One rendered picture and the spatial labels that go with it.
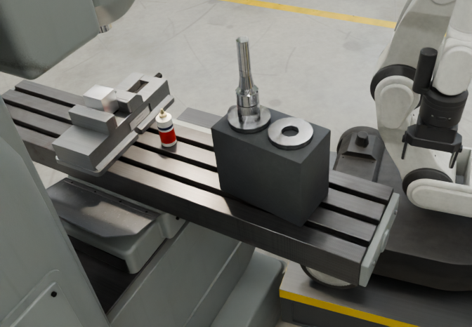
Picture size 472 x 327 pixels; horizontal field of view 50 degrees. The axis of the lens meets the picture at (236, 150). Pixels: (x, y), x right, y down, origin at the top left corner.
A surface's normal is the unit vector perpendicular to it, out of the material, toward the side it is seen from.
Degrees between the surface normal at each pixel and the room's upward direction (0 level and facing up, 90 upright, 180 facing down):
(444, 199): 90
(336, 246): 0
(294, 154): 0
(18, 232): 88
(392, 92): 90
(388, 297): 0
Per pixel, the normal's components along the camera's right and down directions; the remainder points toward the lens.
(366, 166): -0.09, -0.75
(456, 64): -0.32, 0.64
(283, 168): -0.59, 0.57
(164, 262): 0.87, 0.26
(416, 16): -0.31, 0.89
